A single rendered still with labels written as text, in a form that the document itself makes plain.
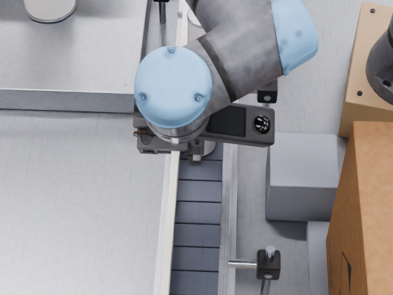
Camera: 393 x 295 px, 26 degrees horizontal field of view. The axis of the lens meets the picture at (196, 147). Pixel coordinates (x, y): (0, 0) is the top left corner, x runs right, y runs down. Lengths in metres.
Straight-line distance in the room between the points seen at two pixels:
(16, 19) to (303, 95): 0.51
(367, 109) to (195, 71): 0.57
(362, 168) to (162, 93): 0.29
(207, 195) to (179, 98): 0.45
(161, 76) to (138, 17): 0.69
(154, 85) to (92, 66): 0.61
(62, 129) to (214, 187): 0.29
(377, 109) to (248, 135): 0.37
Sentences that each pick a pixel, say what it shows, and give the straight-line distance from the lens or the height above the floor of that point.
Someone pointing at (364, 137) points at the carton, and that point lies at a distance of 1.02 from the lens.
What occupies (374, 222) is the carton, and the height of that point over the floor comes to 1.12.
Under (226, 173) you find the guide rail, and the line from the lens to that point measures 1.17.
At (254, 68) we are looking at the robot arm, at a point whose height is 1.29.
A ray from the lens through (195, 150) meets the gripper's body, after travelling 1.03.
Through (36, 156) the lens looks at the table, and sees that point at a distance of 1.38.
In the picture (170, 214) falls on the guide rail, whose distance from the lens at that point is 1.19.
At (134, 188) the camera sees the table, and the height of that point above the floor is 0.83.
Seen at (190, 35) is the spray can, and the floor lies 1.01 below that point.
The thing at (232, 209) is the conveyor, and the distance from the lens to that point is 1.24.
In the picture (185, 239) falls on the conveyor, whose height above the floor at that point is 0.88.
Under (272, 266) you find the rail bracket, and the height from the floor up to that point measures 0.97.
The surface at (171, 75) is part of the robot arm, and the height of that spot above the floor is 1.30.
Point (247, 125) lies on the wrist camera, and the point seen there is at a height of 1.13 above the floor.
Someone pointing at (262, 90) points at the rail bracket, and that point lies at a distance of 1.26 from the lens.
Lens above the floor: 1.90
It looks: 52 degrees down
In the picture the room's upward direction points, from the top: straight up
